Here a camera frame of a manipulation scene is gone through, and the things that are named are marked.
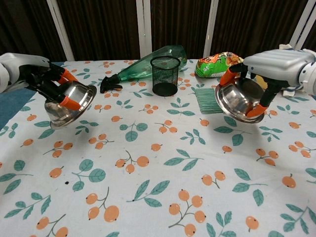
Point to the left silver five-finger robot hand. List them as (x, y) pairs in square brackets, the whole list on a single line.
[(24, 66)]

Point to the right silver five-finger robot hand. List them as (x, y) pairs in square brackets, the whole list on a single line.
[(276, 64)]

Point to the steel bowl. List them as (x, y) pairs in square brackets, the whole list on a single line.
[(237, 98), (74, 96)]

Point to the floral tablecloth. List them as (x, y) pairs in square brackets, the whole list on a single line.
[(158, 160)]

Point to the yellow plush toy striped cap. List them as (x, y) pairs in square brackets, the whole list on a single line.
[(261, 82)]

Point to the blue table cover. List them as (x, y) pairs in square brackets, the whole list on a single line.
[(12, 106)]

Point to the green snack bag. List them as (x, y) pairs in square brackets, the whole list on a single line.
[(212, 66)]

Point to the teal plastic hand brush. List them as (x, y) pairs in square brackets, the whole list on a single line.
[(207, 103)]

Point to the black mesh pen cup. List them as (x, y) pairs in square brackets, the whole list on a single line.
[(165, 76)]

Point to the green plastic spray bottle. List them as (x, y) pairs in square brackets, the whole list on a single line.
[(140, 69)]

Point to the white partition frame post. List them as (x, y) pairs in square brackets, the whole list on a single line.
[(61, 32), (211, 29), (302, 24), (143, 29)]

